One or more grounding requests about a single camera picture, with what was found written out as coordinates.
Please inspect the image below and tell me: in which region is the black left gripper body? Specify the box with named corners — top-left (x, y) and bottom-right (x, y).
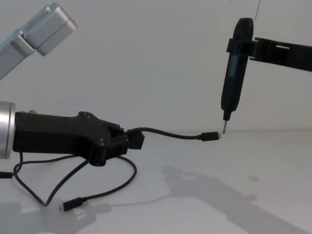
top-left (13, 111), bottom-right (111, 167)

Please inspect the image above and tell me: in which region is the black cable with plugs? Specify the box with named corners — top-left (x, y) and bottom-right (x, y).
top-left (58, 126), bottom-right (222, 213)

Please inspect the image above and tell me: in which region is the black electric screwdriver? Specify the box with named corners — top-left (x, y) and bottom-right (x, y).
top-left (220, 18), bottom-right (256, 136)

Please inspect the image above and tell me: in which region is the thin dark gripper cable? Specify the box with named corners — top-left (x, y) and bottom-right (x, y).
top-left (0, 151), bottom-right (89, 207)

